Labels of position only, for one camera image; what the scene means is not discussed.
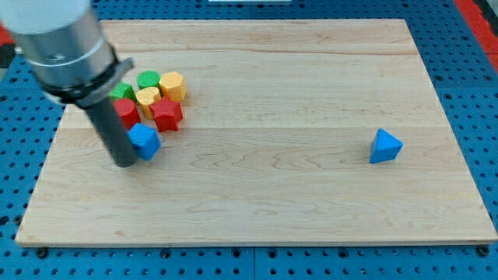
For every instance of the blue cube block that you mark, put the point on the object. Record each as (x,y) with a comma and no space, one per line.
(145,140)

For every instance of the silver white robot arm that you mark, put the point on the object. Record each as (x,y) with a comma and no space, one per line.
(65,45)

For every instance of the red star block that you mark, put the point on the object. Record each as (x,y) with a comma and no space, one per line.
(167,114)

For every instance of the green cube block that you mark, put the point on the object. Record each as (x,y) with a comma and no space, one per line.
(122,91)

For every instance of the wooden board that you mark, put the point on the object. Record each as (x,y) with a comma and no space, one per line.
(273,149)

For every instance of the yellow hexagon block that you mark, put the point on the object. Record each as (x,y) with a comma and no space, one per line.
(173,86)

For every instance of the yellow heart block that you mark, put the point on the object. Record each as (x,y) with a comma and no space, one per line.
(147,97)

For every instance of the green cylinder block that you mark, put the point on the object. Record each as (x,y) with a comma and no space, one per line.
(148,79)

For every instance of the red cylinder block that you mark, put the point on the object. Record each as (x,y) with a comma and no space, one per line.
(127,112)

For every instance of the blue triangle block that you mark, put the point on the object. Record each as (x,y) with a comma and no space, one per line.
(384,147)

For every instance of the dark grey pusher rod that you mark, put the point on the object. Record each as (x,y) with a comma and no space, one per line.
(112,132)

